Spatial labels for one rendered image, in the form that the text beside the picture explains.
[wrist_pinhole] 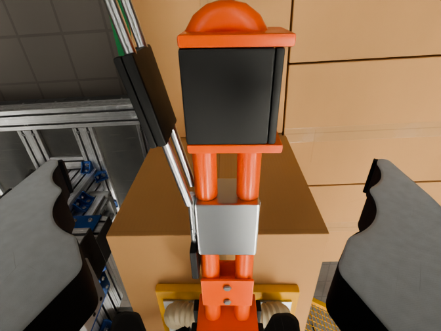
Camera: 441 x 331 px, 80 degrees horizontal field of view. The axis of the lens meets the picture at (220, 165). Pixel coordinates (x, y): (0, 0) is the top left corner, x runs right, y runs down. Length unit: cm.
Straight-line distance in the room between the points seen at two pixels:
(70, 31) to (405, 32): 124
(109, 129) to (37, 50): 49
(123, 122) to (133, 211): 70
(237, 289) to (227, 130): 21
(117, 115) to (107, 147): 18
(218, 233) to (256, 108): 14
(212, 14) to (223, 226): 18
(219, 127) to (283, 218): 35
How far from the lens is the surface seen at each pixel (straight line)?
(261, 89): 19
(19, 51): 159
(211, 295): 36
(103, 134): 130
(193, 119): 20
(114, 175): 140
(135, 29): 23
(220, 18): 19
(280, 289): 59
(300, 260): 55
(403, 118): 94
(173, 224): 51
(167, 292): 60
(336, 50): 79
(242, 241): 28
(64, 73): 151
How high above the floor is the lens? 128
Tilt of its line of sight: 58 degrees down
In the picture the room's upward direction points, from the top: 178 degrees counter-clockwise
